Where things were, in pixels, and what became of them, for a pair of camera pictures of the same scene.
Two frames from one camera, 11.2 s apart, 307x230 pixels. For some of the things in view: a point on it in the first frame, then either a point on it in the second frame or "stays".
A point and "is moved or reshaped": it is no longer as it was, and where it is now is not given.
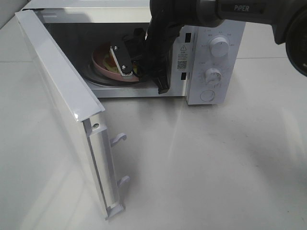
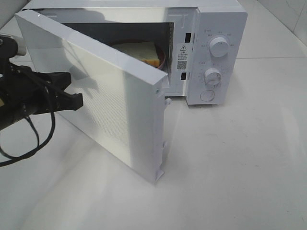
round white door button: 207,96 stays
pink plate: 98,56 is moved or reshaped
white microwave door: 83,117 → 124,105
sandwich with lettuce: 110,63 is moved or reshaped
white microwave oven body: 104,43 stays
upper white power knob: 218,46 stays
